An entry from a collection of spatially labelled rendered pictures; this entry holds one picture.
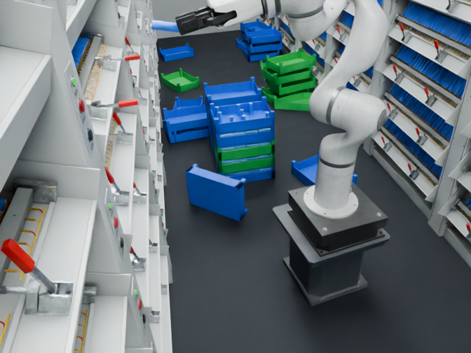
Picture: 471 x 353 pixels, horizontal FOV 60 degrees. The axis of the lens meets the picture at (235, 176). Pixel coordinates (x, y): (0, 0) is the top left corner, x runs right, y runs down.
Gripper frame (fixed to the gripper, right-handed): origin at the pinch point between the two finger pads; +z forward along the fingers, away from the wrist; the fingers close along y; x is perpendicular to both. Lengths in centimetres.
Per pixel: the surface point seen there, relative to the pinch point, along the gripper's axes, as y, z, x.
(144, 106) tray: -79, 30, 47
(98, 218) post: 39.9, 19.9, 11.6
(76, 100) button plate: 36.0, 15.8, -4.1
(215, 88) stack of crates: -141, -1, 75
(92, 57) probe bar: -10.8, 23.5, 3.2
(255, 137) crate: -93, -12, 86
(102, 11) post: -30.0, 20.7, -2.1
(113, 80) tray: -5.0, 20.1, 7.9
